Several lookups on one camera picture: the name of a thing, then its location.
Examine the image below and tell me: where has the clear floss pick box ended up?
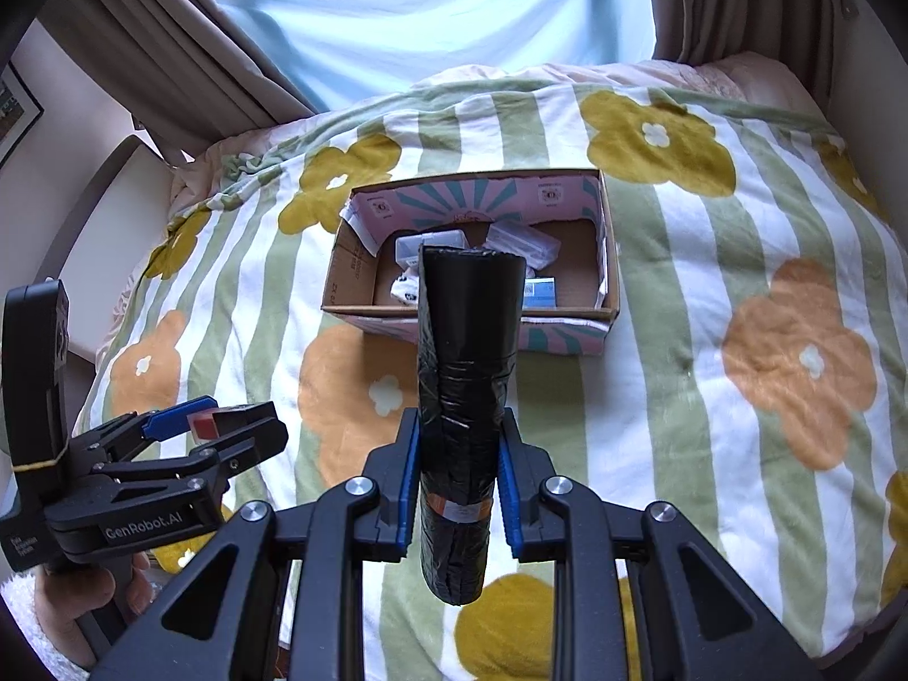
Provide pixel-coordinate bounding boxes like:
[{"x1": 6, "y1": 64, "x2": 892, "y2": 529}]
[{"x1": 394, "y1": 229, "x2": 469, "y2": 269}]

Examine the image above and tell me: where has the floral striped blanket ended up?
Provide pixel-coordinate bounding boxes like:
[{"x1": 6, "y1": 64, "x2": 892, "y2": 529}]
[{"x1": 77, "y1": 78, "x2": 906, "y2": 658}]

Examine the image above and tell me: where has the right brown curtain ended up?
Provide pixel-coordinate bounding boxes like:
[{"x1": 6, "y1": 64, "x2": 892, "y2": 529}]
[{"x1": 651, "y1": 0, "x2": 852, "y2": 108}]

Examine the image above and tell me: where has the left brown curtain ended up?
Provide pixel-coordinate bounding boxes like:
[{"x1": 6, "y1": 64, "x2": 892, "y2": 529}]
[{"x1": 39, "y1": 0, "x2": 316, "y2": 155}]

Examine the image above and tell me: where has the framed wall picture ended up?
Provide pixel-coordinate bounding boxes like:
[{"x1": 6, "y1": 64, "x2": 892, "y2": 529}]
[{"x1": 0, "y1": 63, "x2": 43, "y2": 166}]

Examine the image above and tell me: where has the black garbage bag roll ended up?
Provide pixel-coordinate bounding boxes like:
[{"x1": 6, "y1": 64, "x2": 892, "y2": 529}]
[{"x1": 417, "y1": 247, "x2": 525, "y2": 606}]

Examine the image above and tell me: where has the small blue card box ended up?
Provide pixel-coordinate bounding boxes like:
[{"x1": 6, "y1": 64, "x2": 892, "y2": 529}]
[{"x1": 523, "y1": 277, "x2": 557, "y2": 309}]

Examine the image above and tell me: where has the person's left hand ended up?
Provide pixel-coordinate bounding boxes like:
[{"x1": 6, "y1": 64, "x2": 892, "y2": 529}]
[{"x1": 35, "y1": 566, "x2": 117, "y2": 669}]

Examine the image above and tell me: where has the brown curtain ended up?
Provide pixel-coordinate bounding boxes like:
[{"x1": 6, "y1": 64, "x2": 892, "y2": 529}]
[
  {"x1": 39, "y1": 0, "x2": 316, "y2": 155},
  {"x1": 651, "y1": 0, "x2": 852, "y2": 108}
]

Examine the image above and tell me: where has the light blue sheer curtain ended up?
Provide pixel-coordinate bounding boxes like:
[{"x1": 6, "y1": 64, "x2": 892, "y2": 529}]
[{"x1": 216, "y1": 0, "x2": 655, "y2": 111}]

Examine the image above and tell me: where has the white patterned sock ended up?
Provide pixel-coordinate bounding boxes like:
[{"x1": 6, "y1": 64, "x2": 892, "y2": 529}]
[{"x1": 389, "y1": 269, "x2": 420, "y2": 306}]

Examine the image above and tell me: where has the clear plastic case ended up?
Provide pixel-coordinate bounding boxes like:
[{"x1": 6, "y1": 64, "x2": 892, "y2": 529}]
[{"x1": 484, "y1": 220, "x2": 560, "y2": 271}]

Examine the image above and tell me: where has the open cardboard box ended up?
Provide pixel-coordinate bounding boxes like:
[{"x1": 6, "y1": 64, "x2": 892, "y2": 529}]
[{"x1": 322, "y1": 167, "x2": 620, "y2": 355}]

